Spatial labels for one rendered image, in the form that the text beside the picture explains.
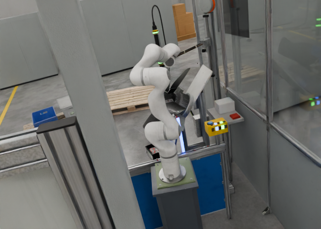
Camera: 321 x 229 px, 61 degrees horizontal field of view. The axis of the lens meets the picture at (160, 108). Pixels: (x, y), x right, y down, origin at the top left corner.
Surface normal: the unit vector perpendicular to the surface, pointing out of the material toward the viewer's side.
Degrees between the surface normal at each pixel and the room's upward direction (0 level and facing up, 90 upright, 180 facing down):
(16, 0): 90
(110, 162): 90
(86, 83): 90
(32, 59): 90
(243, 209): 0
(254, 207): 0
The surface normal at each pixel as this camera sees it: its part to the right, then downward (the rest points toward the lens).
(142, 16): 0.33, 0.35
